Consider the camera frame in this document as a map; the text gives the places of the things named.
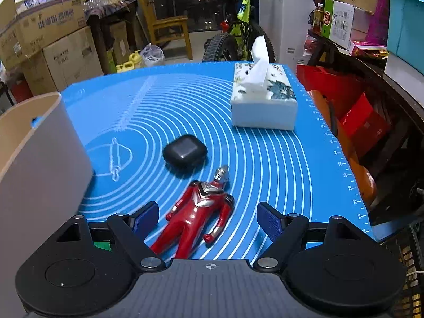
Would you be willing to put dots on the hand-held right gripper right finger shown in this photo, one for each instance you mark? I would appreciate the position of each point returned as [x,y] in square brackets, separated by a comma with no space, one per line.
[269,221]

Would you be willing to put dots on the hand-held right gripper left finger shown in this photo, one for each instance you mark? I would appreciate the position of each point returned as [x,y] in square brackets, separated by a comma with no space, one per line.
[147,218]

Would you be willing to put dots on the red hero action figure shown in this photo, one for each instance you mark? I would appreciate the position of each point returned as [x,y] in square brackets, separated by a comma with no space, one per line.
[195,208]

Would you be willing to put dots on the green toy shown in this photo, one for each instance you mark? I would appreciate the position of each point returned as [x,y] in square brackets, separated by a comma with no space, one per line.
[102,245]

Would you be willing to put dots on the black earbuds case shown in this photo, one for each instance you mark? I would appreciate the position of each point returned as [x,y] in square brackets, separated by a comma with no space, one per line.
[184,150]

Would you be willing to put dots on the beige plastic storage bin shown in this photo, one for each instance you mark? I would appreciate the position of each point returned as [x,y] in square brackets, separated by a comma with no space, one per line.
[39,159]

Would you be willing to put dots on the blue silicone baking mat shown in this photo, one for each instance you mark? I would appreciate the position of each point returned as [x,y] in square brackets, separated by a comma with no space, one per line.
[281,172]

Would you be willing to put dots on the printed tissue box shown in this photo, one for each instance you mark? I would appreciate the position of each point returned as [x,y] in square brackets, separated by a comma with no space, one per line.
[265,112]

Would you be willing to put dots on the red gift box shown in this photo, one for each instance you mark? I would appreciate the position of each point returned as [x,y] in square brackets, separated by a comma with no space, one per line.
[364,126]

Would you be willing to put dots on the black plastic crate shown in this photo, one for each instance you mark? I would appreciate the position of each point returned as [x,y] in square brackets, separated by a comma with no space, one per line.
[407,265]

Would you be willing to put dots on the red gift bag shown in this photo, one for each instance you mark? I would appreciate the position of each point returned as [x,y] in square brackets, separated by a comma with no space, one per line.
[328,82]

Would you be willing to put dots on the dark wooden sideboard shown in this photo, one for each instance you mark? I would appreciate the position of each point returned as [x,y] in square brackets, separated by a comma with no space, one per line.
[397,122]

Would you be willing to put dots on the white plastic bag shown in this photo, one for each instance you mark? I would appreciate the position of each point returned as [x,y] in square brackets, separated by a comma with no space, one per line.
[152,54]

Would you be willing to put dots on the large cardboard box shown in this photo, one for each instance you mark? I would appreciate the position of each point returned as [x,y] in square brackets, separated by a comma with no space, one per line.
[66,59]

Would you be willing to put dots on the red and white appliance box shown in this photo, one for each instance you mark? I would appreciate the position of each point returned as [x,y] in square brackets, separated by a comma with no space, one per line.
[21,91]

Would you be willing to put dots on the wooden chair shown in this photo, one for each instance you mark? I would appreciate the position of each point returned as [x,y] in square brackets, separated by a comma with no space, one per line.
[165,26]

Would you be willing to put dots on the green black bicycle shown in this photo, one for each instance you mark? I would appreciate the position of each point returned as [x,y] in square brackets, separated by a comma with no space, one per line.
[241,29]

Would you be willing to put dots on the pink flat box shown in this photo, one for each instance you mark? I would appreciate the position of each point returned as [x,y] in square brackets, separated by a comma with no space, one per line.
[366,49]

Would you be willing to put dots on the white chest freezer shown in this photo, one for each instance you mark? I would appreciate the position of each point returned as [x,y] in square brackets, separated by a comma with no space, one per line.
[288,23]

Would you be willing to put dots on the red bucket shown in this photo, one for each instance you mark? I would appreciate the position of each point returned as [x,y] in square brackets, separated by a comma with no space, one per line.
[224,26]

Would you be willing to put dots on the white foam box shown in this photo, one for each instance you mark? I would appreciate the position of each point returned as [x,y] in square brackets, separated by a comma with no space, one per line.
[404,71]

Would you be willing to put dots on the cluttered dark side table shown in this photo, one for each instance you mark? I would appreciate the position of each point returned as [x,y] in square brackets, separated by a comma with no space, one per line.
[109,16]

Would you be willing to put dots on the drink bottle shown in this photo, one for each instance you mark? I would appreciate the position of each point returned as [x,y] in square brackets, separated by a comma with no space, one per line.
[318,18]

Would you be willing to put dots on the green and white carton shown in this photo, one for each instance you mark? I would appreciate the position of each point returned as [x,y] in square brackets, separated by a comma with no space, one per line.
[338,23]

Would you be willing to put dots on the open cardboard box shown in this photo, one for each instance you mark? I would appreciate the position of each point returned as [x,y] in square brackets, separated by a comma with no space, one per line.
[46,23]

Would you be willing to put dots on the magenta bag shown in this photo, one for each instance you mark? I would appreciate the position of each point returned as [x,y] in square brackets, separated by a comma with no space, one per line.
[379,16]

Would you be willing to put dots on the blue plastic storage box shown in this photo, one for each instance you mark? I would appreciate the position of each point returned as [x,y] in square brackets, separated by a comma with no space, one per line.
[405,23]

